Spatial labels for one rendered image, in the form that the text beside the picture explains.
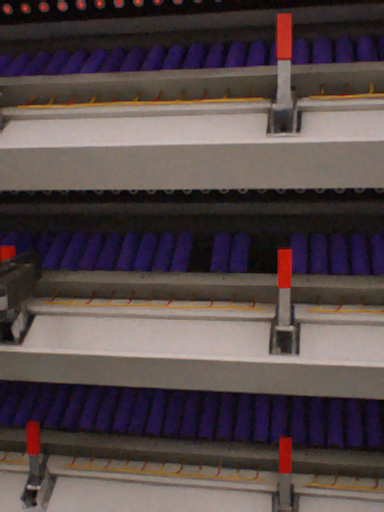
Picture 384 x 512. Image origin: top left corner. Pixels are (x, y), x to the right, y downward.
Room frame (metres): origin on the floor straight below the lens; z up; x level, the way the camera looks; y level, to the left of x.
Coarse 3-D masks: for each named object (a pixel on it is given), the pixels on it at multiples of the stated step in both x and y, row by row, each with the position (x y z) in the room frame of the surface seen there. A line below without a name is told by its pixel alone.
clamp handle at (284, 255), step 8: (280, 256) 0.55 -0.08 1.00; (288, 256) 0.55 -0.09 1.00; (280, 264) 0.54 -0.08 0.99; (288, 264) 0.54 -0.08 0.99; (280, 272) 0.54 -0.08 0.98; (288, 272) 0.54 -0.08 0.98; (280, 280) 0.54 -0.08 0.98; (288, 280) 0.54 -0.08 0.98; (280, 288) 0.54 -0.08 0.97; (288, 288) 0.54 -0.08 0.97; (280, 296) 0.54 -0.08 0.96; (288, 296) 0.54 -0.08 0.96; (280, 304) 0.54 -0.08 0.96; (288, 304) 0.54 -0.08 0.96; (280, 312) 0.54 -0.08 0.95; (288, 312) 0.53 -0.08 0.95; (280, 320) 0.53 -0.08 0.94; (288, 320) 0.53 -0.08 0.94
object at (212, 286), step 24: (48, 288) 0.63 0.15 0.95; (72, 288) 0.63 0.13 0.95; (96, 288) 0.62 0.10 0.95; (120, 288) 0.61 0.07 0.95; (144, 288) 0.61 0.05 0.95; (168, 288) 0.60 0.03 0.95; (192, 288) 0.60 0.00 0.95; (216, 288) 0.59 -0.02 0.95; (240, 288) 0.59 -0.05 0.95; (264, 288) 0.58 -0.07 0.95; (312, 288) 0.58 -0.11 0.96; (336, 288) 0.57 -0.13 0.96; (360, 288) 0.57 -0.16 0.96
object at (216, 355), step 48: (48, 336) 0.58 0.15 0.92; (96, 336) 0.57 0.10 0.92; (144, 336) 0.57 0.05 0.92; (192, 336) 0.56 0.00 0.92; (240, 336) 0.55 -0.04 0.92; (336, 336) 0.54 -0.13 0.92; (96, 384) 0.57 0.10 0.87; (144, 384) 0.56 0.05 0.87; (192, 384) 0.55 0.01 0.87; (240, 384) 0.54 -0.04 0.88; (288, 384) 0.53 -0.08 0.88; (336, 384) 0.52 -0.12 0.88
